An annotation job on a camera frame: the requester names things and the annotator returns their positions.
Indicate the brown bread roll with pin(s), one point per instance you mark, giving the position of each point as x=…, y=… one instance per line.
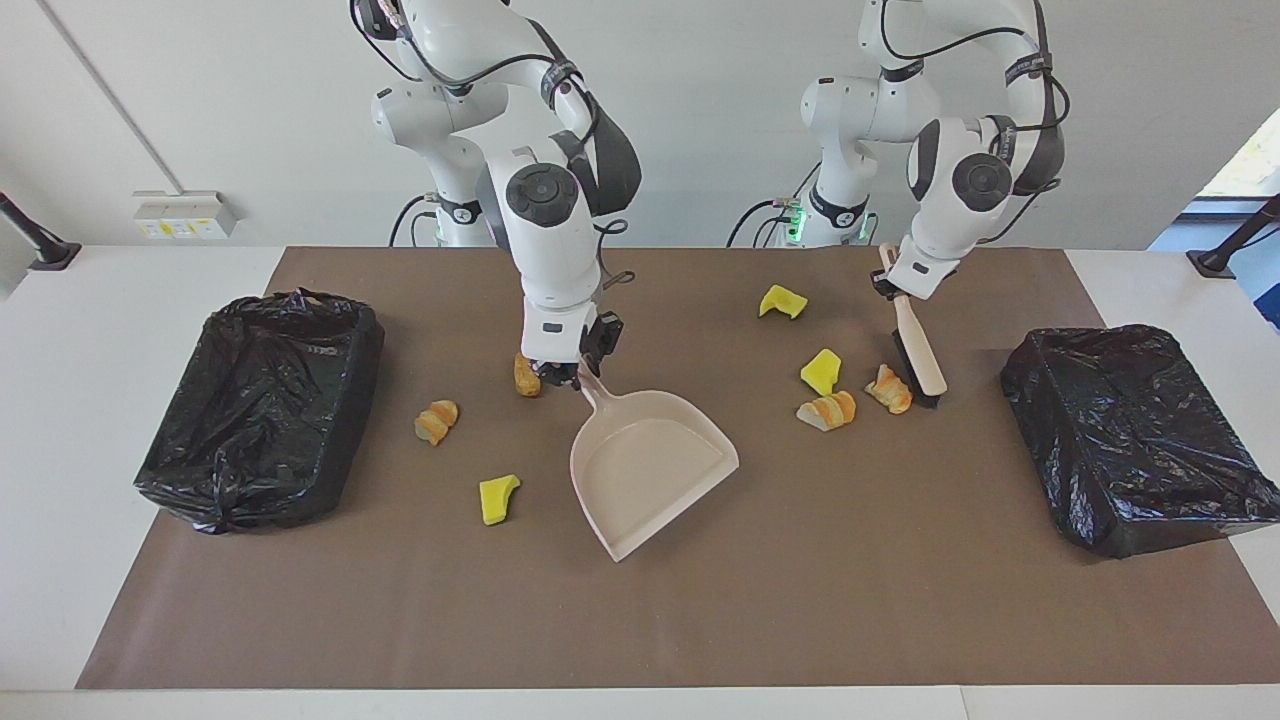
x=524, y=380

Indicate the croissant piece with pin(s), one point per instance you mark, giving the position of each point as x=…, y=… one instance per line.
x=830, y=410
x=436, y=421
x=889, y=392

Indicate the beige hand brush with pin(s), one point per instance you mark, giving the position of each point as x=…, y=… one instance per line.
x=925, y=360

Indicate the brown table mat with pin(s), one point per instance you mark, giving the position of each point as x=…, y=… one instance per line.
x=600, y=620

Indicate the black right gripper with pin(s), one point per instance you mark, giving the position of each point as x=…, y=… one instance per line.
x=603, y=338

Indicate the black bag lined bin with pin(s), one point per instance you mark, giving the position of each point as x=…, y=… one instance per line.
x=1130, y=440
x=250, y=420

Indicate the beige plastic dustpan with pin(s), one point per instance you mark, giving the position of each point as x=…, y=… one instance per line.
x=640, y=470

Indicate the bright window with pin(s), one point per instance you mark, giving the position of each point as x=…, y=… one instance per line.
x=1250, y=165

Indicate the white wall conduit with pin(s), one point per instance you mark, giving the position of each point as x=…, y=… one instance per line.
x=100, y=85

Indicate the yellow sponge piece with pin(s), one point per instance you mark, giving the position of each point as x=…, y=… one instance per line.
x=497, y=500
x=780, y=300
x=822, y=372

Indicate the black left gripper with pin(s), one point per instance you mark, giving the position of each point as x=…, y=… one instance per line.
x=883, y=286

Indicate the white wall socket box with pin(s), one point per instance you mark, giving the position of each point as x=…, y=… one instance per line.
x=180, y=215

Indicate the black clamp stand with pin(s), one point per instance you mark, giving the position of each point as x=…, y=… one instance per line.
x=50, y=252
x=1215, y=262

